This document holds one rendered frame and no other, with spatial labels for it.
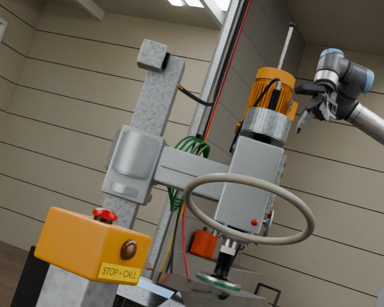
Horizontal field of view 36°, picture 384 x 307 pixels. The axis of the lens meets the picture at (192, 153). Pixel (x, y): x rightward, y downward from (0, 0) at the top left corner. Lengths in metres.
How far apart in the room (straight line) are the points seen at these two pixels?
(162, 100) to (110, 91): 5.86
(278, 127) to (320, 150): 5.19
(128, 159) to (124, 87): 5.89
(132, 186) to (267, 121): 1.02
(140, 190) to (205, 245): 2.78
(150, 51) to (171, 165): 0.67
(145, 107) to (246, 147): 0.95
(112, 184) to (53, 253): 2.54
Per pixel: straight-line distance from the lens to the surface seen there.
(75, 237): 0.87
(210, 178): 2.00
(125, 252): 0.87
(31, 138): 9.91
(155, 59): 3.48
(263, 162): 2.75
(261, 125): 2.75
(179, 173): 3.42
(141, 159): 3.39
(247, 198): 2.73
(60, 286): 0.90
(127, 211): 3.45
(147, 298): 2.31
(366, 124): 2.42
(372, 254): 7.65
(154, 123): 3.49
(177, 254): 5.85
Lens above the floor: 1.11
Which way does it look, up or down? 7 degrees up
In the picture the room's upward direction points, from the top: 18 degrees clockwise
